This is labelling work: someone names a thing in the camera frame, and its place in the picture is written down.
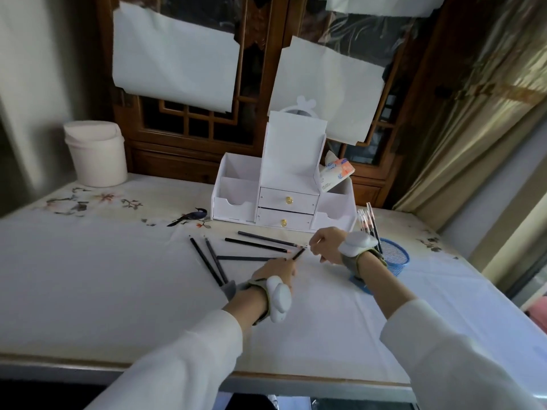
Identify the person's right hand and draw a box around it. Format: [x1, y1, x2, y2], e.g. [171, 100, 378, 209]
[308, 227, 349, 266]

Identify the person's left hand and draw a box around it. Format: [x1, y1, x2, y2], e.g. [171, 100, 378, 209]
[252, 256, 298, 295]

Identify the bunch of black pencils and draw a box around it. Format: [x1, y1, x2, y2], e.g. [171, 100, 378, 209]
[357, 202, 385, 255]

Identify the blue mesh pencil cup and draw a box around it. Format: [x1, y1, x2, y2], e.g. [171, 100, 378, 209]
[349, 237, 411, 296]

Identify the person's right forearm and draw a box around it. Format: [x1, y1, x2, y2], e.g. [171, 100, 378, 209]
[357, 253, 546, 410]

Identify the person's left forearm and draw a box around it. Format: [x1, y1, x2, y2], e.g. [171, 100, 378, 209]
[83, 285, 271, 410]

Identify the colourful tissue packet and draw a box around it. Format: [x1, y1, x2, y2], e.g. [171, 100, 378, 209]
[319, 151, 356, 192]

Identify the white desk organizer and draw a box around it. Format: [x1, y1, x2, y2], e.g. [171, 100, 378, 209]
[210, 109, 358, 233]

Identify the white round eared mirror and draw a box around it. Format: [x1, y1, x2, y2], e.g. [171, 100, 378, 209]
[280, 96, 318, 120]

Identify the brown wooden lattice cabinet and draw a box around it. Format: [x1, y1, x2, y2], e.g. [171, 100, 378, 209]
[95, 0, 454, 210]

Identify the white paper sheet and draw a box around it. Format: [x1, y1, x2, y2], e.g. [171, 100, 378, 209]
[267, 34, 387, 146]
[112, 0, 241, 114]

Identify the beige curtain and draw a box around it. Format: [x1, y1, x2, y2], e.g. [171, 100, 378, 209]
[393, 0, 547, 286]

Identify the white cloth covered table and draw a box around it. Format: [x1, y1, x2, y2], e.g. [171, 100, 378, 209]
[0, 173, 547, 402]

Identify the white swing lid bin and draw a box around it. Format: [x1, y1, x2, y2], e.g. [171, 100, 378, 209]
[63, 120, 129, 188]

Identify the pink fabric item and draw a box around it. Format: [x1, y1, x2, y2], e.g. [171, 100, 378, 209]
[526, 294, 547, 334]

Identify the white wrist tracker with strap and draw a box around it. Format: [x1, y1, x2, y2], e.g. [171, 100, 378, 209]
[336, 231, 389, 280]
[221, 274, 293, 329]

